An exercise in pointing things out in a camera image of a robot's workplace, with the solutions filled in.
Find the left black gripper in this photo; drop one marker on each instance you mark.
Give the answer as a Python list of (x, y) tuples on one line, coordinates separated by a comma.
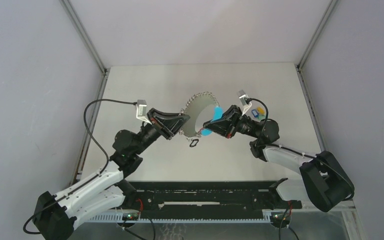
[(166, 124)]

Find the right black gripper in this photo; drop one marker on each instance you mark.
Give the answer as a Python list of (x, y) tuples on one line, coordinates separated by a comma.
[(226, 124)]

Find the metal key organizer with rings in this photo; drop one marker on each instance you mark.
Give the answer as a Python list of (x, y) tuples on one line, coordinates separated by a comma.
[(194, 107)]

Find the black key tag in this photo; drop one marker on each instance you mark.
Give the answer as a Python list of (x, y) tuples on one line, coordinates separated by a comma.
[(194, 142)]

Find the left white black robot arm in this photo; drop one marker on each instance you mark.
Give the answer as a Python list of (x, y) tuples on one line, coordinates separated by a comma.
[(56, 216)]

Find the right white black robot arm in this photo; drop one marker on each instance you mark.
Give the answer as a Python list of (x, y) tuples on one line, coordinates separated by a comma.
[(322, 180)]

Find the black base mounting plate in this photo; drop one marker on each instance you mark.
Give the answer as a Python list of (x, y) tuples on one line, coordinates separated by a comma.
[(219, 200)]

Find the left green circuit board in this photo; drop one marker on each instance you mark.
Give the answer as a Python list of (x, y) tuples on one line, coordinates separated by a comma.
[(130, 217)]

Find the green circuit board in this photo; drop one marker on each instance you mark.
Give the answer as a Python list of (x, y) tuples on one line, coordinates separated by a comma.
[(279, 218), (130, 217)]

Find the right green circuit board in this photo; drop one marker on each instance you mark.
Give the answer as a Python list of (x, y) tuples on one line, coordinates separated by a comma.
[(279, 218)]

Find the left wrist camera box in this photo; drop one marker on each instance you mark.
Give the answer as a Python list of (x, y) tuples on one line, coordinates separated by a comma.
[(141, 111)]

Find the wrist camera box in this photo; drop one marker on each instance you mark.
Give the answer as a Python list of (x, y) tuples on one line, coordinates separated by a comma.
[(245, 101), (141, 111)]

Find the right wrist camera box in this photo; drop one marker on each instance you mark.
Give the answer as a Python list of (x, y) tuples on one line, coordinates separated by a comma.
[(245, 101)]

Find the white slotted cable duct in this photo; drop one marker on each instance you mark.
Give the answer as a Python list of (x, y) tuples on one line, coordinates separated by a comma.
[(112, 217)]

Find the left aluminium frame post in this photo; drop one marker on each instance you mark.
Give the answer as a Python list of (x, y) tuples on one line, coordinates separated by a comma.
[(83, 34)]

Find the aluminium frame post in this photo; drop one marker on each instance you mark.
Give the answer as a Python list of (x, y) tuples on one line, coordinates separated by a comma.
[(83, 34), (317, 33)]

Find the right aluminium frame post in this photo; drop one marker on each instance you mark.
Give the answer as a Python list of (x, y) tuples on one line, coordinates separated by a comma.
[(317, 33)]

